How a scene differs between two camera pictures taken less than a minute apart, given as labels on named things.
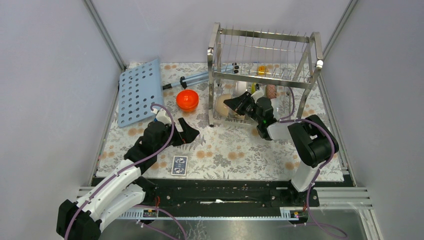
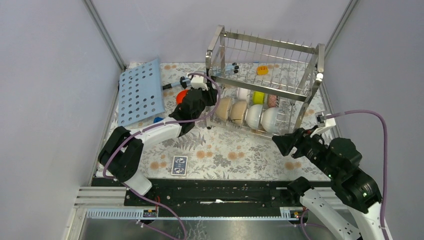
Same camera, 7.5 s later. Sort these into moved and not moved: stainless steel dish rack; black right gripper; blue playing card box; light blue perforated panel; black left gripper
Moved: black right gripper; stainless steel dish rack; black left gripper
Not moved: light blue perforated panel; blue playing card box
